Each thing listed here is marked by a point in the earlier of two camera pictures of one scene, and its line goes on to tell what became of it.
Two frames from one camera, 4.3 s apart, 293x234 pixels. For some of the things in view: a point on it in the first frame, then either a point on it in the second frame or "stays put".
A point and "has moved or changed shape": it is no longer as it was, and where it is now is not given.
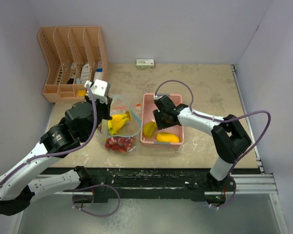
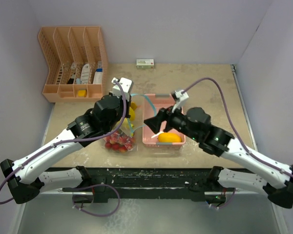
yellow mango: [165, 137] stays put
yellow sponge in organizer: [81, 93] stays put
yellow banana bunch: [117, 121] has moved or changed shape
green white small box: [145, 64] stays put
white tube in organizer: [85, 75] stays put
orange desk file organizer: [73, 55] stays put
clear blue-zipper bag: [118, 106] has moved or changed shape
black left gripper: [106, 107] -> [128, 104]
